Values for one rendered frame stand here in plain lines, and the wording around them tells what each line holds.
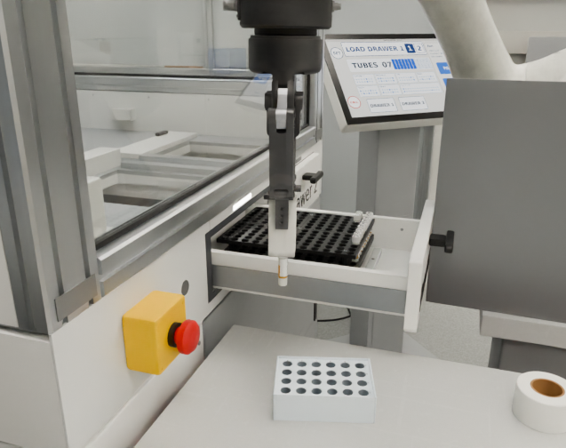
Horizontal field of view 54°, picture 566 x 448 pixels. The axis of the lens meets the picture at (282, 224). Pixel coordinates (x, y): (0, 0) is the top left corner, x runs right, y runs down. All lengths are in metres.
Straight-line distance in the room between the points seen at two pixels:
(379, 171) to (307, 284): 1.03
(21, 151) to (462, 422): 0.57
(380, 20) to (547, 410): 1.91
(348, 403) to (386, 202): 1.21
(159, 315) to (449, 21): 0.69
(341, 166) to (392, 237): 1.53
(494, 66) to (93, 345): 0.83
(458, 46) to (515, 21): 3.32
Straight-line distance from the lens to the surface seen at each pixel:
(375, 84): 1.70
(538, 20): 4.39
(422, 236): 0.83
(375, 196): 1.82
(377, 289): 0.78
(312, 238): 0.88
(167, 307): 0.65
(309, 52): 0.56
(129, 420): 0.72
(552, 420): 0.76
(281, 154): 0.55
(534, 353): 1.08
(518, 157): 0.92
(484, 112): 0.91
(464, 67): 1.10
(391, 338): 2.09
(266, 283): 0.83
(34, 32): 0.52
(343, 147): 2.50
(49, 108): 0.53
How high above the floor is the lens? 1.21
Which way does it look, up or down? 19 degrees down
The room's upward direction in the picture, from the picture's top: straight up
